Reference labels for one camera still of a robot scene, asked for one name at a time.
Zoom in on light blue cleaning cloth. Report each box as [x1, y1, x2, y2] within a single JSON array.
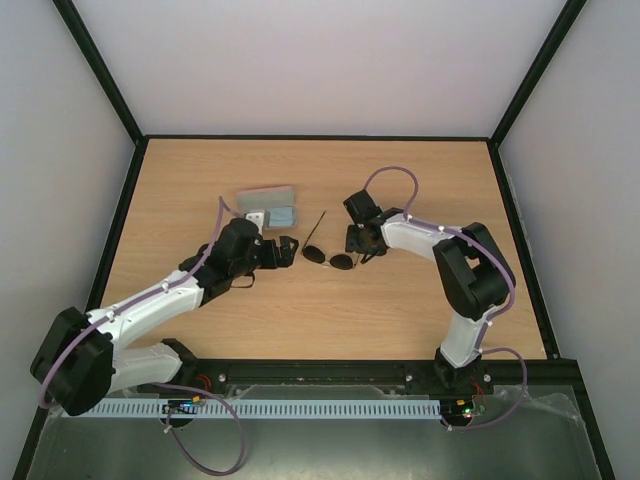
[[265, 206, 297, 229]]

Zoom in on black left corner post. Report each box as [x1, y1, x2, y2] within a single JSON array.
[[52, 0, 144, 144]]

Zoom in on black front mounting rail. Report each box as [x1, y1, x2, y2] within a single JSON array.
[[49, 355, 581, 396]]

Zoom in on black frame corner post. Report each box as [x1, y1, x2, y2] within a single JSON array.
[[489, 0, 587, 149]]

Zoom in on pink glasses case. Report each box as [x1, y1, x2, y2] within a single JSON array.
[[235, 186, 296, 214]]

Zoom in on black round sunglasses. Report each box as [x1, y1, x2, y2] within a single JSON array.
[[301, 210, 361, 271]]

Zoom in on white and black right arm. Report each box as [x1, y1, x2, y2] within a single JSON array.
[[343, 190, 516, 392]]

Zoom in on grey metal front plate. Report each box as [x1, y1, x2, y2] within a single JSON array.
[[28, 387, 600, 479]]

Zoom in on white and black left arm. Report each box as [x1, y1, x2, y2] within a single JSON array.
[[30, 217, 299, 416]]

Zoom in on white slotted cable duct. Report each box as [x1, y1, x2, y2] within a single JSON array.
[[82, 399, 441, 420]]

